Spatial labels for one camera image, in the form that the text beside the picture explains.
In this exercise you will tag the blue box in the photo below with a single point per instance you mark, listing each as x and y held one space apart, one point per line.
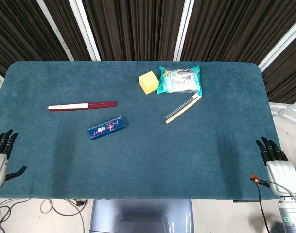
106 128

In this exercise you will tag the yellow foam cube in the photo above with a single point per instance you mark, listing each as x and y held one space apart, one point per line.
149 82

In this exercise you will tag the teal carpet table cloth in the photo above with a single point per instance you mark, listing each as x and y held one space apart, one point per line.
147 157

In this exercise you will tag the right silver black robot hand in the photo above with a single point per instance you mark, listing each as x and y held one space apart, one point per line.
282 174

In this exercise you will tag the teal clear plastic packet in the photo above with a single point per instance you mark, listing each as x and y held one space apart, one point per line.
179 81

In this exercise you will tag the light wooden stick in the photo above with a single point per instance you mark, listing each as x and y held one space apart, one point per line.
183 111

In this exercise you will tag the dark brown pleated curtain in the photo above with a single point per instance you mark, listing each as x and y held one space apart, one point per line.
138 29

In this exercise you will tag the grey-blue robot torso base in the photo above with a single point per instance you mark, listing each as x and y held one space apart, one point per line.
140 213

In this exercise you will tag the thin white frame post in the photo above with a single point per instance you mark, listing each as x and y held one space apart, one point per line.
54 29

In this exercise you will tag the wide white frame post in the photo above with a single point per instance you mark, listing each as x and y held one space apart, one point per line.
183 29
283 41
84 29

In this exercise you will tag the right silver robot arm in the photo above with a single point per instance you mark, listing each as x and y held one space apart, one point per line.
291 216

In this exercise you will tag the black table edge bracket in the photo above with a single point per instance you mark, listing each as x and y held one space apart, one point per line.
245 200

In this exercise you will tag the white metal rack frame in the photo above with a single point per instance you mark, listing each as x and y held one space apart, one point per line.
287 110

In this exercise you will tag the clear glass test tube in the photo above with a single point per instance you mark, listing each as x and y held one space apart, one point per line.
180 106

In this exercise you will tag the dark red white slim box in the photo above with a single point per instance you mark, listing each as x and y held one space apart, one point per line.
89 105

